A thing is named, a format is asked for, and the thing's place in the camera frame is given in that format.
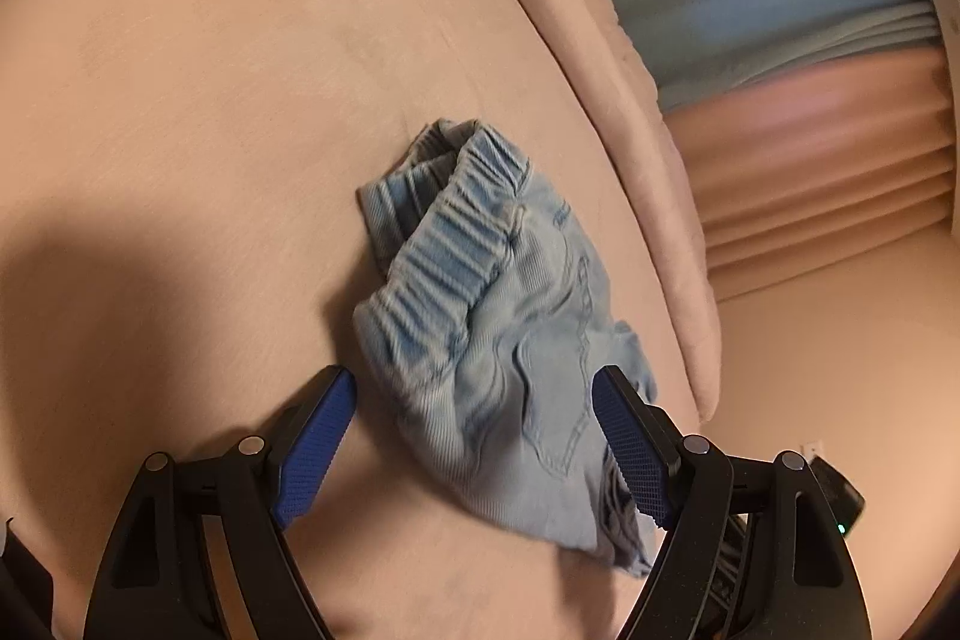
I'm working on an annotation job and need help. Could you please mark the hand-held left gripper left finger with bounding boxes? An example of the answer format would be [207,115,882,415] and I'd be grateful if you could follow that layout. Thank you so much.
[82,365,359,640]

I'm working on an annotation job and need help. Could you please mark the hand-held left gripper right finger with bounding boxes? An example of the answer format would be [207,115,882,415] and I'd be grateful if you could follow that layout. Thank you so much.
[591,365,875,640]

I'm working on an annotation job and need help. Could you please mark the light blue denim pants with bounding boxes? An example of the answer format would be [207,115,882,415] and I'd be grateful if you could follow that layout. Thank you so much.
[352,119,661,577]

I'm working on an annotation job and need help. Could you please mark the pink curtain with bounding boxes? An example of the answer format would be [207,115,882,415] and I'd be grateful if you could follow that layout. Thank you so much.
[664,47,960,304]

